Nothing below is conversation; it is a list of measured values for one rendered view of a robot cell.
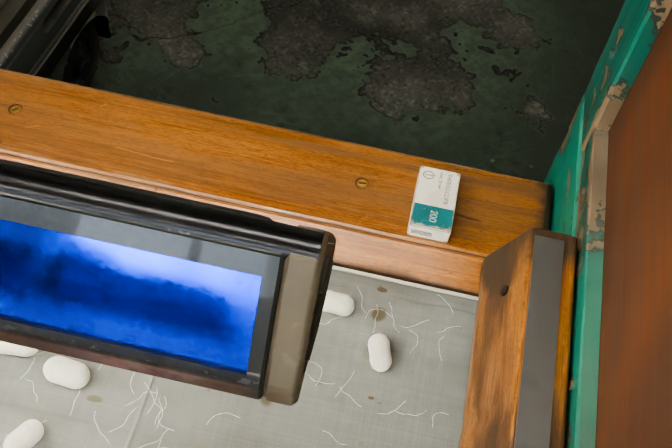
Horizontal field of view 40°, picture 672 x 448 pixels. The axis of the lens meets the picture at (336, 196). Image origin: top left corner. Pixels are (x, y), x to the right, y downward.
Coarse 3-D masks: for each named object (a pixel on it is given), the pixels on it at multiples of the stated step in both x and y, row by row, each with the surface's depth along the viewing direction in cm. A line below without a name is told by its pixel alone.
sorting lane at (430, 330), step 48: (336, 288) 76; (384, 288) 76; (432, 288) 76; (336, 336) 73; (432, 336) 74; (0, 384) 69; (48, 384) 69; (96, 384) 70; (144, 384) 70; (336, 384) 71; (384, 384) 71; (432, 384) 72; (0, 432) 67; (48, 432) 67; (96, 432) 68; (144, 432) 68; (192, 432) 68; (240, 432) 68; (288, 432) 69; (336, 432) 69; (384, 432) 69; (432, 432) 70
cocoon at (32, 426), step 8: (24, 424) 66; (32, 424) 66; (40, 424) 66; (16, 432) 65; (24, 432) 65; (32, 432) 66; (40, 432) 66; (8, 440) 65; (16, 440) 65; (24, 440) 65; (32, 440) 66
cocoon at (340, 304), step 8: (328, 296) 73; (336, 296) 73; (344, 296) 74; (328, 304) 73; (336, 304) 73; (344, 304) 73; (352, 304) 74; (328, 312) 74; (336, 312) 74; (344, 312) 73
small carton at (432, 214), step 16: (432, 176) 78; (448, 176) 78; (416, 192) 77; (432, 192) 77; (448, 192) 77; (416, 208) 76; (432, 208) 76; (448, 208) 76; (416, 224) 75; (432, 224) 75; (448, 224) 75
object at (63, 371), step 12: (48, 360) 69; (60, 360) 68; (72, 360) 69; (48, 372) 68; (60, 372) 68; (72, 372) 68; (84, 372) 68; (60, 384) 68; (72, 384) 68; (84, 384) 68
